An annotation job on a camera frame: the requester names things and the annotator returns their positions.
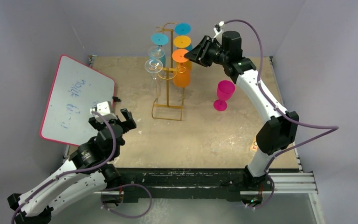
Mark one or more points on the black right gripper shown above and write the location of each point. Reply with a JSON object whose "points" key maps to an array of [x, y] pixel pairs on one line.
{"points": [[206, 51]]}

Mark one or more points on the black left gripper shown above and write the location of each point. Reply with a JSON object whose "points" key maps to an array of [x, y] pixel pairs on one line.
{"points": [[129, 124]]}

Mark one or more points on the yellow plastic wine glass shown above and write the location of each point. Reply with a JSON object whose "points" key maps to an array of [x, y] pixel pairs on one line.
{"points": [[178, 56]]}

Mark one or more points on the blue wine glass row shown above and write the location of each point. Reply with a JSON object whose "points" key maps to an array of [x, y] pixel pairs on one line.
{"points": [[160, 39], [183, 31]]}

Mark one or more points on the orange plastic wine glass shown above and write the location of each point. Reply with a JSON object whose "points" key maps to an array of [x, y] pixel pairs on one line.
{"points": [[183, 75]]}

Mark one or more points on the magenta plastic wine glass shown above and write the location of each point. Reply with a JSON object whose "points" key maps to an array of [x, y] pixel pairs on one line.
{"points": [[225, 90]]}

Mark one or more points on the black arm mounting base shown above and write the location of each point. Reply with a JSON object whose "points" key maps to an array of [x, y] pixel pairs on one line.
{"points": [[231, 184]]}

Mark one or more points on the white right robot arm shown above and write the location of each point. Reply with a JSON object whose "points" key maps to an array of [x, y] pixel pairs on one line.
{"points": [[277, 132]]}

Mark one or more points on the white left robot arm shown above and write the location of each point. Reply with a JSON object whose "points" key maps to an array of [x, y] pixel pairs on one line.
{"points": [[87, 170]]}

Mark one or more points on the clear wine glass rear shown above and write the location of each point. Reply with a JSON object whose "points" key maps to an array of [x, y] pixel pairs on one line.
{"points": [[156, 52]]}

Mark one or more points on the clear wine glass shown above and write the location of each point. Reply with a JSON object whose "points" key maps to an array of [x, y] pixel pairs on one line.
{"points": [[154, 67], [156, 52]]}

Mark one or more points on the clear wine glass front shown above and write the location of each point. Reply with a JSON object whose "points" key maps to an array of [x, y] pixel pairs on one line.
{"points": [[154, 67]]}

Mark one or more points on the black whiteboard clip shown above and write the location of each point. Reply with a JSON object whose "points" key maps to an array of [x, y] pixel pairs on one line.
{"points": [[116, 99]]}

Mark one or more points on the pink framed whiteboard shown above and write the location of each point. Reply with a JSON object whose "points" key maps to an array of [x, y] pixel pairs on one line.
{"points": [[75, 90]]}

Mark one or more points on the orange patterned card box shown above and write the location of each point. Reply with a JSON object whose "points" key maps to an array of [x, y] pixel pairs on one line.
{"points": [[254, 146]]}

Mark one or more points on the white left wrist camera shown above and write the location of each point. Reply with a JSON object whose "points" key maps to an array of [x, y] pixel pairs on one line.
{"points": [[105, 109]]}

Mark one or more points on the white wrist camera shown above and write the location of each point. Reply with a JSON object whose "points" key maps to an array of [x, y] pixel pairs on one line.
{"points": [[218, 29], [105, 109]]}

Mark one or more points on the gold wire glass rack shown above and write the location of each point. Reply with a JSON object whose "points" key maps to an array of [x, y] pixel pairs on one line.
{"points": [[168, 73]]}

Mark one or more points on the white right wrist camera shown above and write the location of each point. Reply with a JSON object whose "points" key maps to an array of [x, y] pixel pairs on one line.
{"points": [[218, 29]]}

